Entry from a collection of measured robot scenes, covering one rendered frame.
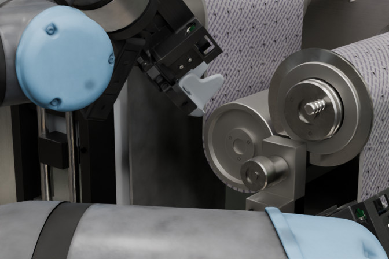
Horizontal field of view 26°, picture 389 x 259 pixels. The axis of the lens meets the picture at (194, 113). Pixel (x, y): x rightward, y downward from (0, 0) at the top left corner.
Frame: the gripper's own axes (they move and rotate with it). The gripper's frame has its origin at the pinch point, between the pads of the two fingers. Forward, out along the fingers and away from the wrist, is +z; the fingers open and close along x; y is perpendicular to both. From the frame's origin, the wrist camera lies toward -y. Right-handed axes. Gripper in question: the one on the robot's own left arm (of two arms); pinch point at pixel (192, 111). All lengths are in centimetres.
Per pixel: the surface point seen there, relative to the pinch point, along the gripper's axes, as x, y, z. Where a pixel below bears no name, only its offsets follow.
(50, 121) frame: 21.4, -17.9, 7.1
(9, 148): 47, -34, 30
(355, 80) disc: -7.8, 17.2, 5.0
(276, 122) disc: -1.5, 7.0, 10.4
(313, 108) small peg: -8.2, 11.2, 3.5
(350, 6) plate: 20.6, 28.1, 28.5
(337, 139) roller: -9.5, 11.3, 9.9
